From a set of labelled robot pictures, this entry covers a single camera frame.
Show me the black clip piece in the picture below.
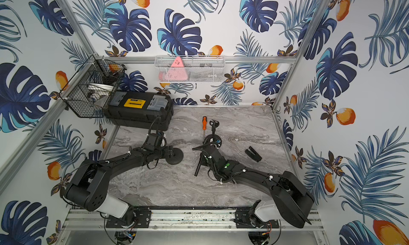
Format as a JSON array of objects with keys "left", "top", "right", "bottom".
[{"left": 245, "top": 146, "right": 262, "bottom": 162}]

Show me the black wire basket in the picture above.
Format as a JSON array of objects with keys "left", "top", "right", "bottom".
[{"left": 59, "top": 55, "right": 127, "bottom": 118}]

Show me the aluminium front rail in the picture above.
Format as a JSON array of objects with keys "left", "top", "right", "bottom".
[{"left": 62, "top": 208, "right": 324, "bottom": 232}]

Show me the black stand pole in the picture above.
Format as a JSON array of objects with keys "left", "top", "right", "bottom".
[
  {"left": 194, "top": 153, "right": 205, "bottom": 177},
  {"left": 209, "top": 120, "right": 220, "bottom": 141}
]

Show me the orange handled screwdriver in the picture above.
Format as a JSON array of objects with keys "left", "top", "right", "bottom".
[{"left": 202, "top": 116, "right": 208, "bottom": 139}]

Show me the black plastic toolbox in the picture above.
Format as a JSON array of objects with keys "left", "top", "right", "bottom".
[{"left": 104, "top": 91, "right": 174, "bottom": 131}]

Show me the clear mesh wall tray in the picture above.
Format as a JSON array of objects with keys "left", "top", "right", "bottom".
[{"left": 154, "top": 55, "right": 225, "bottom": 83}]

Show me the black round base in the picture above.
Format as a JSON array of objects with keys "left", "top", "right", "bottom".
[
  {"left": 165, "top": 146, "right": 184, "bottom": 165},
  {"left": 203, "top": 134, "right": 222, "bottom": 149}
]

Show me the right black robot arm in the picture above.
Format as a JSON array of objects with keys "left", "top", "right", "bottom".
[{"left": 192, "top": 143, "right": 315, "bottom": 229}]

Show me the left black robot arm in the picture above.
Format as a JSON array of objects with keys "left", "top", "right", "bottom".
[{"left": 60, "top": 132, "right": 174, "bottom": 218}]

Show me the pink triangle card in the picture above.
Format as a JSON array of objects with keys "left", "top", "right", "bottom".
[{"left": 164, "top": 56, "right": 189, "bottom": 82}]

